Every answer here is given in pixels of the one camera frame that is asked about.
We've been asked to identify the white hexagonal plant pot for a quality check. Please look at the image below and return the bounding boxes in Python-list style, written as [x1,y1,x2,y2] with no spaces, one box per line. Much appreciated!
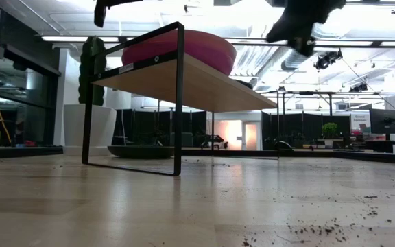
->
[63,104,118,157]

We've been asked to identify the magenta plate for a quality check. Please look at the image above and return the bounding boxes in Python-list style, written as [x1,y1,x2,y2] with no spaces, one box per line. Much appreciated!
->
[121,36,237,77]

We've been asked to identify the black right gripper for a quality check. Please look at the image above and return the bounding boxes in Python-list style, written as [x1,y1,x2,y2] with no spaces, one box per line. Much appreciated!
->
[265,0,346,58]

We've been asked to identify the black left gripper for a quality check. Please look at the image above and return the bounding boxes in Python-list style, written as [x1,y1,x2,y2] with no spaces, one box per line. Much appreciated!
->
[93,0,144,29]

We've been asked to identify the green cactus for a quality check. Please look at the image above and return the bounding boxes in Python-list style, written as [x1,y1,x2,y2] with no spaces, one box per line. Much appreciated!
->
[77,36,108,106]

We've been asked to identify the black background monitor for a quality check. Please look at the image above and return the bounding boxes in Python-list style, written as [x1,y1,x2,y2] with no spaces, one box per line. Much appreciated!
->
[369,108,395,135]

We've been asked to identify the black ceiling spotlight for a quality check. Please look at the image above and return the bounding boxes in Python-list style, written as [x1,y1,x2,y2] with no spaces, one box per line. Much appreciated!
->
[314,50,344,71]

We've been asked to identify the small green background plant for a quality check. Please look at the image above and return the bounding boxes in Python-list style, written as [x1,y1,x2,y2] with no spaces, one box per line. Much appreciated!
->
[321,121,339,149]

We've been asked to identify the wooden shelf black metal frame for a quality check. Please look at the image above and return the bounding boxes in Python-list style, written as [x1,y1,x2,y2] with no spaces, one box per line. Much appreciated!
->
[82,21,280,177]

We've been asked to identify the black aluminium table frame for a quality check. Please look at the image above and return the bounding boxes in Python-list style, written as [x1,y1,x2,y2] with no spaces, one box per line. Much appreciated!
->
[0,146,395,166]

